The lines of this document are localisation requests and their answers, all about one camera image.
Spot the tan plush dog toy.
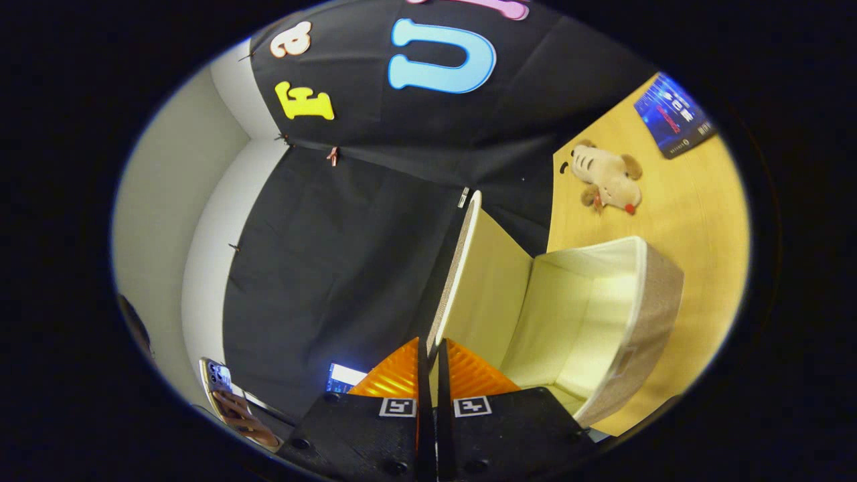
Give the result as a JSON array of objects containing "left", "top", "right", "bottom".
[{"left": 569, "top": 140, "right": 644, "bottom": 216}]

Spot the beige fabric storage box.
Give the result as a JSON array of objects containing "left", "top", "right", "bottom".
[{"left": 427, "top": 191, "right": 685, "bottom": 429}]

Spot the smartphone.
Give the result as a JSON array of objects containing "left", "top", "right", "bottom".
[{"left": 199, "top": 357, "right": 283, "bottom": 451}]

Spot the blue cover book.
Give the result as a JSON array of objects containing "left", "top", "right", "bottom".
[{"left": 633, "top": 72, "right": 718, "bottom": 160}]

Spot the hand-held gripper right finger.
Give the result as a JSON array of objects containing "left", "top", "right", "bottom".
[{"left": 437, "top": 338, "right": 598, "bottom": 482}]

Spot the lit computer monitor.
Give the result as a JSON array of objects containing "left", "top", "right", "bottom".
[{"left": 325, "top": 362, "right": 368, "bottom": 395}]

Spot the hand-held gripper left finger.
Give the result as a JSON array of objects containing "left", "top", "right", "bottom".
[{"left": 278, "top": 337, "right": 435, "bottom": 482}]

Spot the black backdrop cloth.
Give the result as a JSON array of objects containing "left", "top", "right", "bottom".
[{"left": 223, "top": 0, "right": 660, "bottom": 422}]

